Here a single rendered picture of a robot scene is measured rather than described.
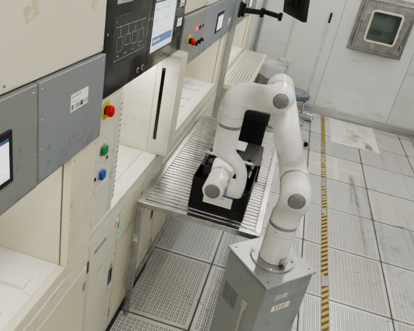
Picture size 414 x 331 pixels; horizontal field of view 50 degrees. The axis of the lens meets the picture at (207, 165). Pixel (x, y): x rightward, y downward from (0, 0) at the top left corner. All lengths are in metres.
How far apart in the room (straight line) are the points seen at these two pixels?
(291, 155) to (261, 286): 0.55
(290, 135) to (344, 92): 4.74
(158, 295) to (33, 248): 1.26
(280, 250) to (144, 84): 1.03
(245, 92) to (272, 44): 4.65
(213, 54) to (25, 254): 2.40
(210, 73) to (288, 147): 2.08
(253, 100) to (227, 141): 0.19
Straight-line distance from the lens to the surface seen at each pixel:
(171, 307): 2.70
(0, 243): 1.71
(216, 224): 2.07
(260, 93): 1.54
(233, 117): 1.61
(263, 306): 1.90
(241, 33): 5.07
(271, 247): 1.86
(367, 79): 6.32
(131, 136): 2.34
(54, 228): 1.54
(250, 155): 2.55
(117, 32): 1.47
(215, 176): 1.74
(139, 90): 2.24
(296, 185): 1.66
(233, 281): 2.00
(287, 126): 1.62
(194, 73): 3.67
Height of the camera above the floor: 1.93
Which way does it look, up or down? 27 degrees down
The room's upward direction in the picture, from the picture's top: 12 degrees clockwise
